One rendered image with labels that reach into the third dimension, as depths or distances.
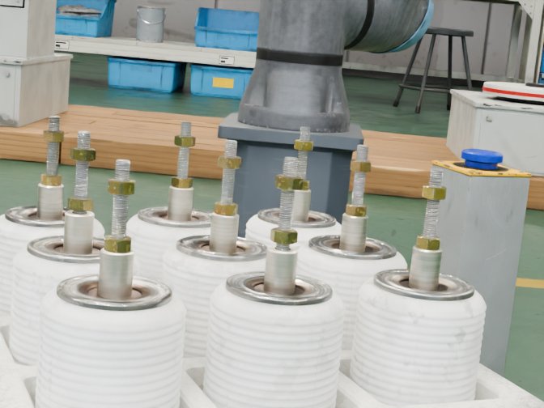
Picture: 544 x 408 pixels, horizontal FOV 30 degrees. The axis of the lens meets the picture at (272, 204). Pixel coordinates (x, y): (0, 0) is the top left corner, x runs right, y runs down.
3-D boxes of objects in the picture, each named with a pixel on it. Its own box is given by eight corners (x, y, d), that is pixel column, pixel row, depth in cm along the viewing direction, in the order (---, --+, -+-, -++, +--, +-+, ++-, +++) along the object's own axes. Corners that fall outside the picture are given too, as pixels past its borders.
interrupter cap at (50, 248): (138, 250, 81) (139, 241, 81) (109, 272, 74) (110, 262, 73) (48, 239, 82) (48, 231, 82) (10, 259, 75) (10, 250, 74)
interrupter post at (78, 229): (97, 252, 79) (99, 211, 78) (87, 260, 76) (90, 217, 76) (67, 249, 79) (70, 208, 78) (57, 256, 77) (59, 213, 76)
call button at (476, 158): (451, 167, 100) (453, 147, 100) (485, 168, 102) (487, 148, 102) (473, 175, 97) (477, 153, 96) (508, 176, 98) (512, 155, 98)
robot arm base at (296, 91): (242, 114, 145) (248, 44, 143) (347, 124, 144) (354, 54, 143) (232, 125, 130) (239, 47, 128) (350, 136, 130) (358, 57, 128)
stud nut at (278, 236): (268, 238, 72) (269, 226, 72) (291, 238, 72) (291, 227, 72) (275, 244, 70) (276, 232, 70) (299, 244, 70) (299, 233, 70)
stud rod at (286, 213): (272, 261, 72) (282, 155, 70) (286, 261, 72) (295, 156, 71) (276, 265, 71) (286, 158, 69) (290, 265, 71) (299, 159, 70)
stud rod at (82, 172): (87, 231, 77) (92, 132, 76) (74, 231, 77) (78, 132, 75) (83, 227, 78) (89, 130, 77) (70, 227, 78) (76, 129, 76)
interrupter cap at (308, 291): (354, 302, 71) (354, 292, 71) (273, 315, 66) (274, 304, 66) (283, 275, 77) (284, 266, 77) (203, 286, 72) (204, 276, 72)
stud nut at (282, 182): (272, 184, 71) (274, 173, 71) (295, 185, 71) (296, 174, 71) (280, 190, 69) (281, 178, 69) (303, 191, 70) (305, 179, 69)
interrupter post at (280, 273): (302, 296, 72) (307, 251, 71) (277, 300, 70) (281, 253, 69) (280, 287, 73) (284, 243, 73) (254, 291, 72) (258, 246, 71)
